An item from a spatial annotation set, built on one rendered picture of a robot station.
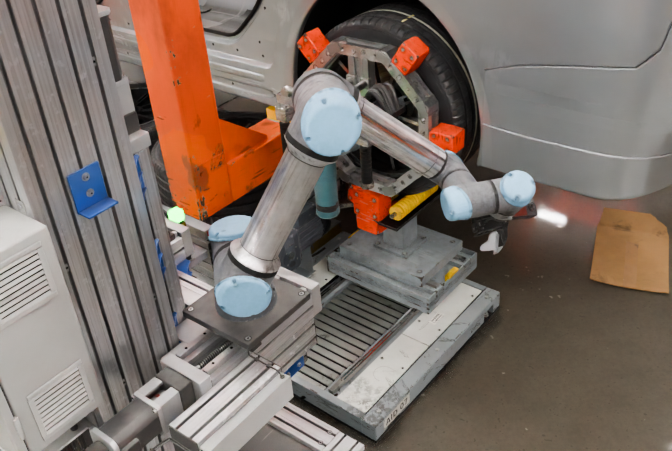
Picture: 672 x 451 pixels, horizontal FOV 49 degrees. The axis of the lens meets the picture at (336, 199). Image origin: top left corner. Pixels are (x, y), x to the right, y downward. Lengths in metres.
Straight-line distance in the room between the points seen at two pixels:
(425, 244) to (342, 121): 1.66
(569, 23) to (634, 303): 1.38
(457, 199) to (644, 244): 1.98
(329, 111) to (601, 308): 1.95
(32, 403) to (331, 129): 0.80
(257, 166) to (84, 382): 1.39
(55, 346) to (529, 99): 1.47
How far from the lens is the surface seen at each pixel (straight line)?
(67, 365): 1.64
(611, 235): 3.51
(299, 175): 1.45
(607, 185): 2.30
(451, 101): 2.41
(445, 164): 1.68
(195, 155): 2.61
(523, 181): 1.62
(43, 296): 1.53
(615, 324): 3.05
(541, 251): 3.38
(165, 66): 2.49
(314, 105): 1.37
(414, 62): 2.33
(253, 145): 2.84
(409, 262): 2.90
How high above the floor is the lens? 1.95
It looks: 31 degrees down
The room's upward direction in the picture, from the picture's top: 5 degrees counter-clockwise
